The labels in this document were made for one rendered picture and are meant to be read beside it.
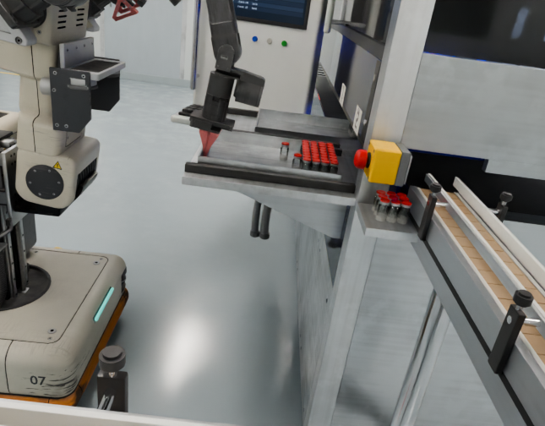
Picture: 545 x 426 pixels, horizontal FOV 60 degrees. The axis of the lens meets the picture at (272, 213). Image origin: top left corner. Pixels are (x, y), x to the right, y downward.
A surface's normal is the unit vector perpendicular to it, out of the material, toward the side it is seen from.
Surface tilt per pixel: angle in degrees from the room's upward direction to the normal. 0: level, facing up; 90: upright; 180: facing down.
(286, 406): 0
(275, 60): 90
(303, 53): 90
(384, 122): 90
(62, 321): 0
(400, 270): 90
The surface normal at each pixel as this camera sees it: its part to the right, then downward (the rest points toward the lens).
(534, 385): -0.99, -0.13
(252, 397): 0.13, -0.90
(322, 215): -0.03, 0.41
